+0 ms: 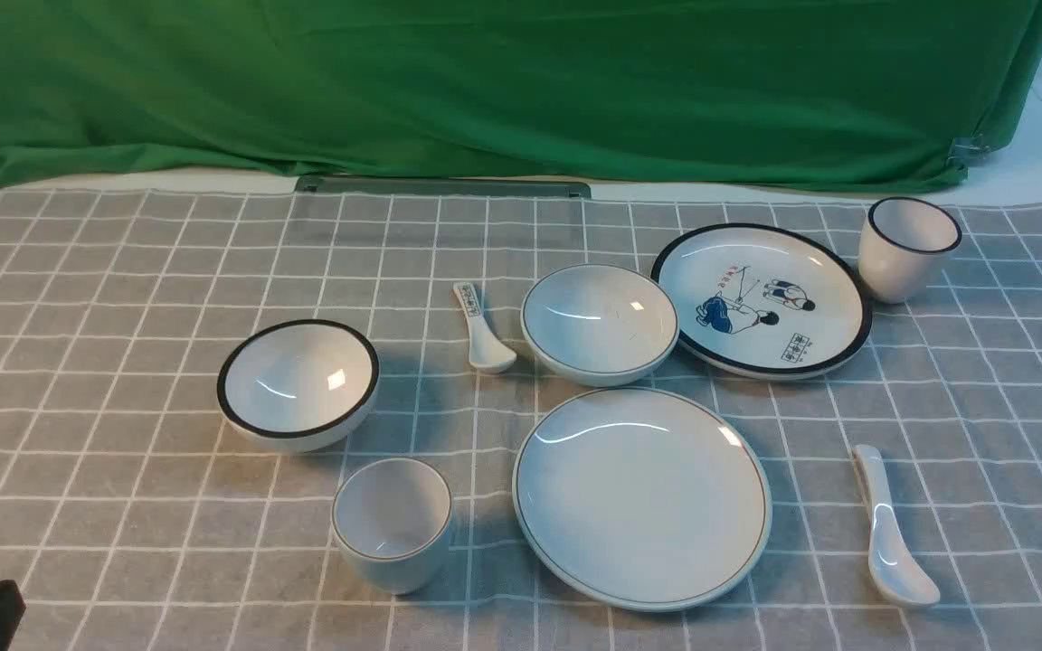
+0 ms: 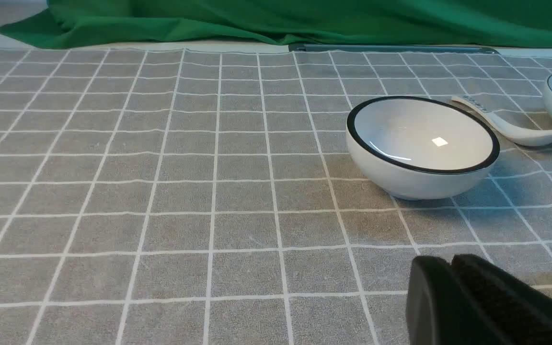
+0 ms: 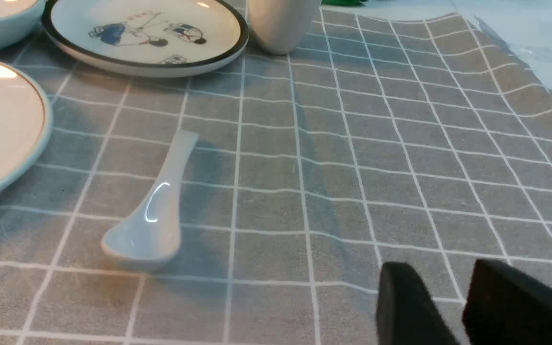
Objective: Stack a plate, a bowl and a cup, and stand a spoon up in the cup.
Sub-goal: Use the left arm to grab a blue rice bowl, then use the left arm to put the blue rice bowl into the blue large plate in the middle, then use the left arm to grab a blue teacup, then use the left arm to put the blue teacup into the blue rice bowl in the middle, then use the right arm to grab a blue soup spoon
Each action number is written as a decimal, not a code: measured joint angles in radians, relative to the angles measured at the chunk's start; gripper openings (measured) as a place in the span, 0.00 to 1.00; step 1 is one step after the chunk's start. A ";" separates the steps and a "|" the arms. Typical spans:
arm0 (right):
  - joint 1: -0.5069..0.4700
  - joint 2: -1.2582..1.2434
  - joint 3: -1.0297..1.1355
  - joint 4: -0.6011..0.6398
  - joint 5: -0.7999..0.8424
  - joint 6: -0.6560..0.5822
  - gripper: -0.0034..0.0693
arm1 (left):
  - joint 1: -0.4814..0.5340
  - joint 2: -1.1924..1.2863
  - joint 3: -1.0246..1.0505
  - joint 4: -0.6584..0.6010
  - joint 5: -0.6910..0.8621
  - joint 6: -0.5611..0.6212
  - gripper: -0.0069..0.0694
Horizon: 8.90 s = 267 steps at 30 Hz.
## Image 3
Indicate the green backdrop cloth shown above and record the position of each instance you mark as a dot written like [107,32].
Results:
[344,3]

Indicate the light blue ceramic spoon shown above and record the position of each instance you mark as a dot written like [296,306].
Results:
[150,237]

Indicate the light blue ceramic cup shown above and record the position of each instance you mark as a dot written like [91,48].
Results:
[279,25]

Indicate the large light blue plate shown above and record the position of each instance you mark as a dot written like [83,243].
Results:
[26,123]

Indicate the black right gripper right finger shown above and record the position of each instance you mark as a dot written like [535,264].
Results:
[505,306]

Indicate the black-rimmed illustrated plate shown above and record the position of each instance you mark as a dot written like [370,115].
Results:
[147,38]

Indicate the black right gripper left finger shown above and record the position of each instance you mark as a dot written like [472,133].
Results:
[406,313]

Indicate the light blue ceramic bowl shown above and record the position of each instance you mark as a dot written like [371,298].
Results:
[18,18]

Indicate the grey checked tablecloth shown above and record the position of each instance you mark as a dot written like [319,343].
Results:
[420,142]

